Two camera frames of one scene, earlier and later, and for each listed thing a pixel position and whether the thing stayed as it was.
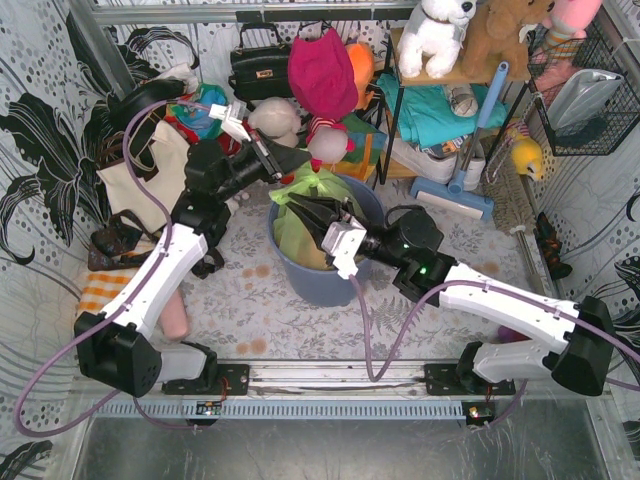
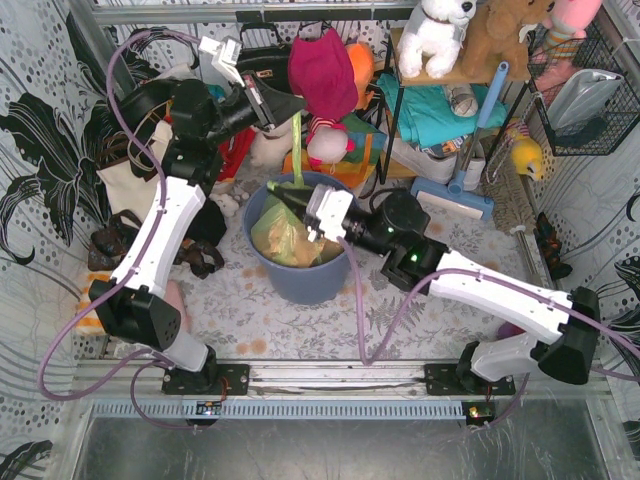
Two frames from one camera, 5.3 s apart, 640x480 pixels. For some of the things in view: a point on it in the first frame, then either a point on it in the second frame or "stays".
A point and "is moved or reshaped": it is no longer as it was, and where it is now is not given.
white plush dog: x=435 y=30 stays
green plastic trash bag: x=293 y=237 is moved or reshaped
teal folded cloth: x=427 y=113 stays
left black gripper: x=267 y=158 to x=265 y=105
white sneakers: x=469 y=164 stays
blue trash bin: x=323 y=287 to x=293 y=284
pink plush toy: x=567 y=21 stays
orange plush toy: x=363 y=60 stays
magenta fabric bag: x=322 y=74 stays
